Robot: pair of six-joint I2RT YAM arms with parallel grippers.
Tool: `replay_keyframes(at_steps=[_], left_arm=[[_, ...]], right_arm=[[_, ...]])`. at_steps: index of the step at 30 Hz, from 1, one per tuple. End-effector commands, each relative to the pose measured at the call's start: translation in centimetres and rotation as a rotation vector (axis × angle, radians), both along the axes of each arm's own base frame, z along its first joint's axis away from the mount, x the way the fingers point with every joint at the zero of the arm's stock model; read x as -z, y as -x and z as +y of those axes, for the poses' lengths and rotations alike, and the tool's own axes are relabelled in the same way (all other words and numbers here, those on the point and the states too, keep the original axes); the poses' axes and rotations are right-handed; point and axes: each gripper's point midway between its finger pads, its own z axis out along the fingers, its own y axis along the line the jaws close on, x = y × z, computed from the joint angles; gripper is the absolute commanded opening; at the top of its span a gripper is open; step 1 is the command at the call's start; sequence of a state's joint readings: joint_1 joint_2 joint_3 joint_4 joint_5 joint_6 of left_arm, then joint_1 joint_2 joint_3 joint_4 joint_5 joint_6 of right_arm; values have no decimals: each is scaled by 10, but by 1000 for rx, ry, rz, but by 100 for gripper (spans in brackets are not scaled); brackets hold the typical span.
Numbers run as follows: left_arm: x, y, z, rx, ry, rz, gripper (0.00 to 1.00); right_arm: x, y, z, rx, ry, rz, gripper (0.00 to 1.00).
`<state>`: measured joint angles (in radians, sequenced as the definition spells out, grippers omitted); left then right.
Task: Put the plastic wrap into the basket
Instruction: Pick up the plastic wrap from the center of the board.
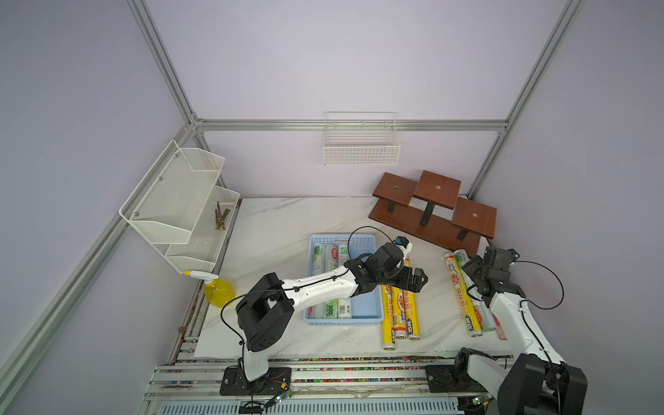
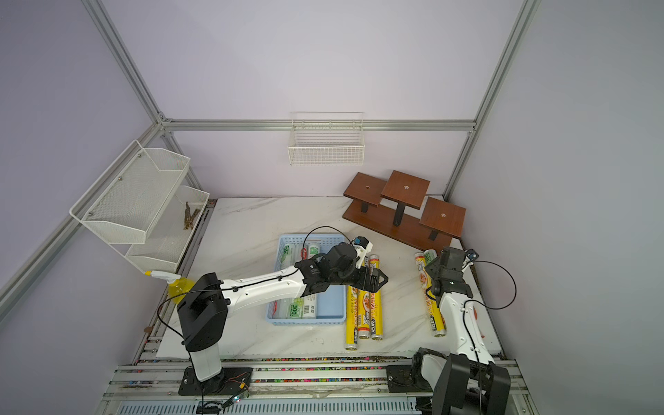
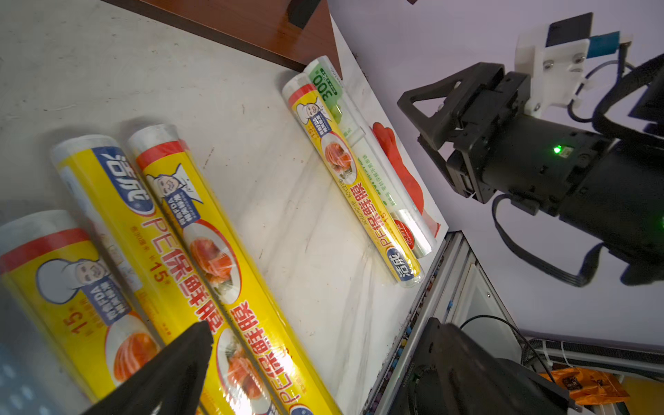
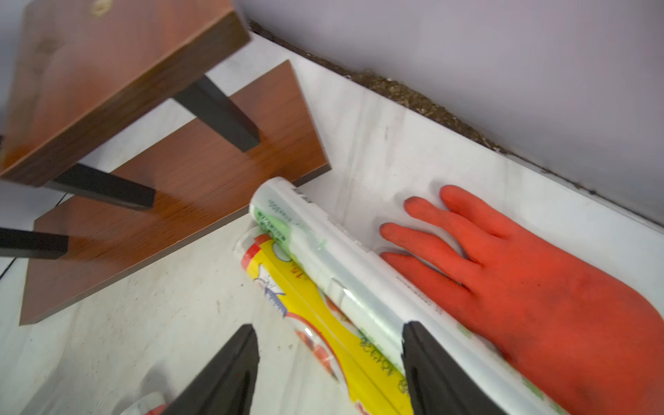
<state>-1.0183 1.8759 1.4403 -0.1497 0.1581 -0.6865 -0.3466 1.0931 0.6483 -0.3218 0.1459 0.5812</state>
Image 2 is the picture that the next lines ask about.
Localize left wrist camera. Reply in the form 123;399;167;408
352;236;373;256

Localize light blue plastic basket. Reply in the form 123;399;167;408
266;232;349;327

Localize aluminium frame rails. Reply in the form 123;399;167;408
0;0;541;415

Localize white mesh two-tier shelf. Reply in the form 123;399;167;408
69;141;209;273

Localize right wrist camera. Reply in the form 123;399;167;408
465;249;479;262

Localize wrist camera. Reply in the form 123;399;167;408
352;236;373;256
465;249;479;262

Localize yellow wrap roll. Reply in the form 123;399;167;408
414;251;447;337
345;286;358;351
357;290;371;339
369;254;384;341

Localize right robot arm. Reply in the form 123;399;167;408
413;247;511;414

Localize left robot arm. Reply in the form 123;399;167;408
177;237;388;382

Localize white green wrap roll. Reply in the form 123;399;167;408
273;244;297;319

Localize white wire wall basket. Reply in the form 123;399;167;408
287;112;366;167

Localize white wrap roll large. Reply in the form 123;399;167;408
424;249;437;266

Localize yellow spray bottle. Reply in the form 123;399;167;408
145;271;195;304

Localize brown wooden tiered stand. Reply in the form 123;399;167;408
342;170;466;251

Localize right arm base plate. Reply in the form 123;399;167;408
386;365;432;394

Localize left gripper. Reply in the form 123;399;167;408
330;265;388;292

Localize brown sticks in shelf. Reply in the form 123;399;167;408
183;202;201;230

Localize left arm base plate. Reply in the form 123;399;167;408
178;366;253;397

